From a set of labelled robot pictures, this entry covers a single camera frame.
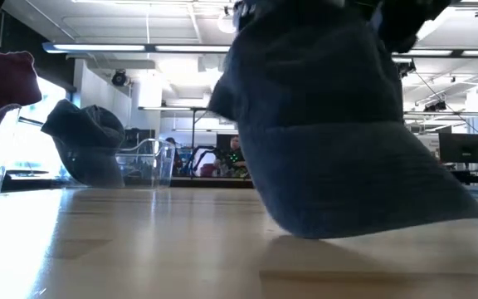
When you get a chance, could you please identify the black ceiling track lights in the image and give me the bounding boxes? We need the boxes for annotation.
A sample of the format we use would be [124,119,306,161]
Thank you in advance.
[423,100,447,112]
[396,60,417,81]

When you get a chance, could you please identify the white ring lamp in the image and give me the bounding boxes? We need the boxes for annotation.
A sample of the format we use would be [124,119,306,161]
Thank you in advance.
[217,11,240,35]

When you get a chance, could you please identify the red denim cap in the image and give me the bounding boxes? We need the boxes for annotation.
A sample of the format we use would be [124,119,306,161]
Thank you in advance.
[0,50,43,111]

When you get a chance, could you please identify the black background monitor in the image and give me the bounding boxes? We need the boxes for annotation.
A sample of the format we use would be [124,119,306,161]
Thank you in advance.
[437,132,478,164]

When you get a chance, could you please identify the black ceiling spotlight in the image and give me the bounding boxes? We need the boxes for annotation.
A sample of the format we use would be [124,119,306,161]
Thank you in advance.
[111,69,129,87]

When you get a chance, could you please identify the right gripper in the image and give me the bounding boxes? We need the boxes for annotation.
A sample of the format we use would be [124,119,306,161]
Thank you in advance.
[373,0,451,54]

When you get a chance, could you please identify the person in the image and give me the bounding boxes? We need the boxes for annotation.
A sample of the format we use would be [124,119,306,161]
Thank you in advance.
[166,136,184,175]
[222,135,249,178]

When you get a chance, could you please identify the long ceiling light bar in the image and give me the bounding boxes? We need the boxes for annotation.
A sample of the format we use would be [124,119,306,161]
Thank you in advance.
[42,41,478,58]

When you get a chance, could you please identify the black background cabinet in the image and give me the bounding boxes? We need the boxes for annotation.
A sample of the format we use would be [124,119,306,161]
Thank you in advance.
[124,127,157,147]

